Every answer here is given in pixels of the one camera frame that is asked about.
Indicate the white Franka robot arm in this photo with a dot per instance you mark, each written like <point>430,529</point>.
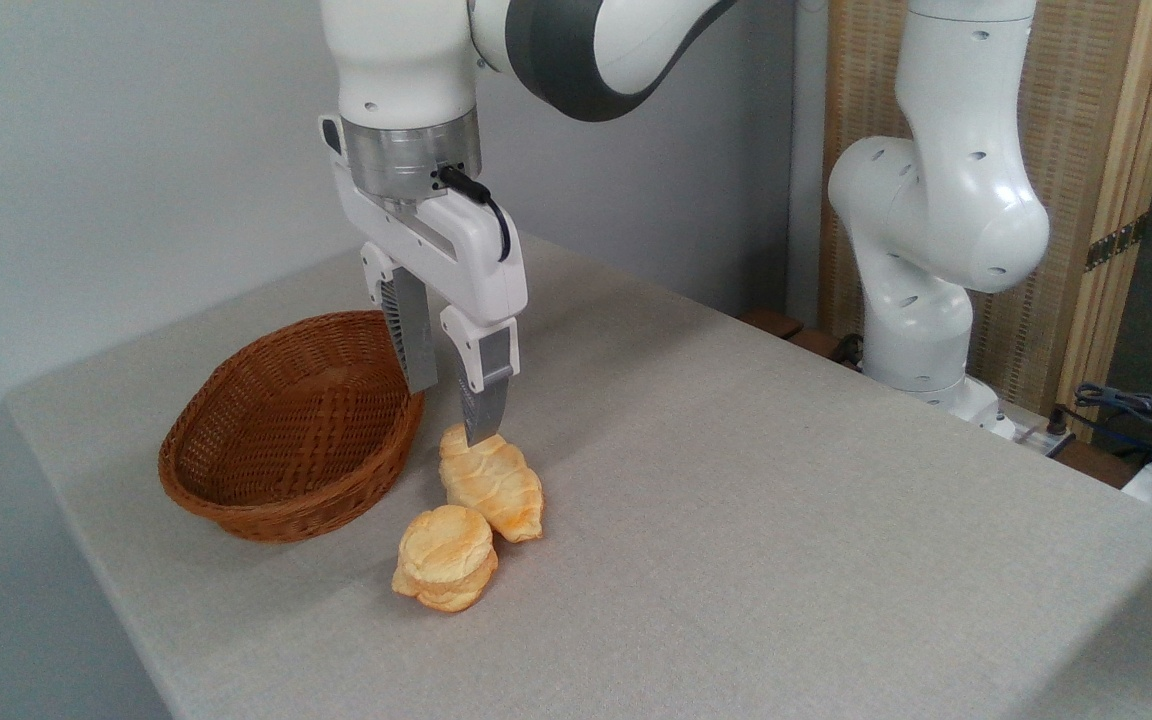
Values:
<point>946,200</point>

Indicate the brown wicker basket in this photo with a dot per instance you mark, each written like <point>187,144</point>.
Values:
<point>286,440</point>

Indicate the long twisted bread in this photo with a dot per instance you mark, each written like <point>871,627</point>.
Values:
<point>496,490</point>

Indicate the black screen hinge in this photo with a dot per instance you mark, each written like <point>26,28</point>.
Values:
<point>1116,240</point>

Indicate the round bread bun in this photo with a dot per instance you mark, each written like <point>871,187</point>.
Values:
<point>446,555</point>

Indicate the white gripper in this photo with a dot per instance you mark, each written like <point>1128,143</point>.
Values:
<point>466,245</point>

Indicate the wooden folding screen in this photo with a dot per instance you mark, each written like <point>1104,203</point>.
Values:
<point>1086,120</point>

